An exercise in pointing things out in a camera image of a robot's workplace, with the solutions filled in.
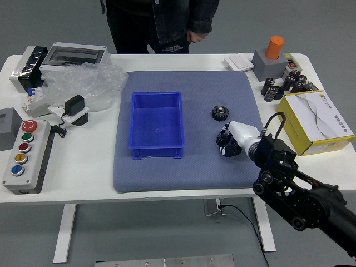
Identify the small black electronic module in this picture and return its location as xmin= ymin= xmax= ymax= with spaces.
xmin=302 ymin=80 xmax=319 ymax=92

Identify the white wall switch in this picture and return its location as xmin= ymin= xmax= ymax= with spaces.
xmin=224 ymin=54 xmax=254 ymax=72

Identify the grey distribution box clear lid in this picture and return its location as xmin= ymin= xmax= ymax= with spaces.
xmin=40 ymin=42 xmax=112 ymax=81

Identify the plain grey box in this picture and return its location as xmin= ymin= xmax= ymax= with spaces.
xmin=0 ymin=107 xmax=23 ymax=152

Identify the black cable under table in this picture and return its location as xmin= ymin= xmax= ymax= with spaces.
xmin=218 ymin=204 xmax=270 ymax=267

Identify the grey block with hole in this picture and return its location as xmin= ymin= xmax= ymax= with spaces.
xmin=252 ymin=48 xmax=289 ymax=82

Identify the white circuit breaker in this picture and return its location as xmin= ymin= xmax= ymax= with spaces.
xmin=22 ymin=86 xmax=52 ymax=118

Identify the black and white enclosure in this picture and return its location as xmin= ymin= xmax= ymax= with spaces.
xmin=8 ymin=46 xmax=50 ymax=94

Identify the blue-grey padded mat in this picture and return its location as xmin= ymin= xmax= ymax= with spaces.
xmin=112 ymin=71 xmax=276 ymax=194

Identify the white switch box red button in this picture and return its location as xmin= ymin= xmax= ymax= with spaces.
xmin=282 ymin=52 xmax=300 ymax=78

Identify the grey five-button control box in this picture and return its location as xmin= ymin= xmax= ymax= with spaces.
xmin=1 ymin=120 xmax=55 ymax=195

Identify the person's hand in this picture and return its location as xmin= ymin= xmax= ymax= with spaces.
xmin=186 ymin=29 xmax=211 ymax=45

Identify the white socket plate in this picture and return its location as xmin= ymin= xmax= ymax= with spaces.
xmin=47 ymin=103 xmax=91 ymax=125

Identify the clear plastic bag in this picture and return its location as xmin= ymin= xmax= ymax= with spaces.
xmin=41 ymin=62 xmax=129 ymax=112

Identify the grey under-table power unit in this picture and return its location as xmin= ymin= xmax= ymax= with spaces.
xmin=204 ymin=199 xmax=226 ymax=217

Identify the orange cylinder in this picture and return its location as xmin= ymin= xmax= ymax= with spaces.
xmin=264 ymin=35 xmax=285 ymax=60

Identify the blue plastic box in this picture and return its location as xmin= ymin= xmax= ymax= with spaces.
xmin=127 ymin=91 xmax=186 ymax=161

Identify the yellow white cardboard box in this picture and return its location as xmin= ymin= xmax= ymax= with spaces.
xmin=276 ymin=89 xmax=356 ymax=156

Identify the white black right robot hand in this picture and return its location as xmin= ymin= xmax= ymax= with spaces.
xmin=216 ymin=121 xmax=263 ymax=158

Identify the black power adapter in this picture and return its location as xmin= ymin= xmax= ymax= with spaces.
xmin=63 ymin=95 xmax=86 ymax=117

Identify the black adapter cord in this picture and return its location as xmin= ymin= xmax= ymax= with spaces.
xmin=51 ymin=112 xmax=69 ymax=139

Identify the grey metal base plate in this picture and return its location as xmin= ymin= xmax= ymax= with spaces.
xmin=94 ymin=254 xmax=235 ymax=267

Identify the big black gear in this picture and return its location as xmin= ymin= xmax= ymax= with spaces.
xmin=210 ymin=104 xmax=229 ymax=122

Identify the small black block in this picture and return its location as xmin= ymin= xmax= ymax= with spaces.
xmin=72 ymin=112 xmax=89 ymax=127

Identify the white table leg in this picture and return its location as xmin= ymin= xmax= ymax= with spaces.
xmin=252 ymin=196 xmax=276 ymax=253
xmin=52 ymin=204 xmax=77 ymax=264

